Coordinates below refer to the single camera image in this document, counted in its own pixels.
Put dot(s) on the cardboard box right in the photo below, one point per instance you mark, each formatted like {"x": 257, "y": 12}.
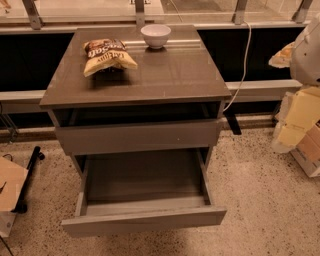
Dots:
{"x": 297, "y": 130}

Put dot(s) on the black pole stand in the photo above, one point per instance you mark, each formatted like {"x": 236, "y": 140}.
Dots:
{"x": 21, "y": 205}

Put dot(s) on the cardboard box left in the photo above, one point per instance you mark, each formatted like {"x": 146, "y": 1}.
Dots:
{"x": 12, "y": 178}

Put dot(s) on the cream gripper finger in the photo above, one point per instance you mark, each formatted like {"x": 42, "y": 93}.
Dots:
{"x": 282, "y": 58}

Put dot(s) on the open grey bottom drawer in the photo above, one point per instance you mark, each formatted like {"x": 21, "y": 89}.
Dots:
{"x": 143, "y": 191}

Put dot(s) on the cardboard box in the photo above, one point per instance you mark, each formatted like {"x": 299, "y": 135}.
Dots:
{"x": 12, "y": 178}
{"x": 297, "y": 130}

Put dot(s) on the metal window railing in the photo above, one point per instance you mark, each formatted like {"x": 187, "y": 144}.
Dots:
{"x": 19, "y": 16}

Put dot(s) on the grey drawer cabinet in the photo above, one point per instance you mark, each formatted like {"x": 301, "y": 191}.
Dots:
{"x": 177, "y": 83}

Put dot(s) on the closed grey upper drawer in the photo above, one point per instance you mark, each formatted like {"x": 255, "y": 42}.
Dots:
{"x": 87, "y": 140}

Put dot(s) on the white ceramic bowl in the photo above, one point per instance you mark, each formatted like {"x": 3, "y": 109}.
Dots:
{"x": 155, "y": 35}

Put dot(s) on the brown chip bag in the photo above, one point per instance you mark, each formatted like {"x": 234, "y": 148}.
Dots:
{"x": 105, "y": 53}

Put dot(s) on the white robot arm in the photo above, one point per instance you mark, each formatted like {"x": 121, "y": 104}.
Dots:
{"x": 302, "y": 56}

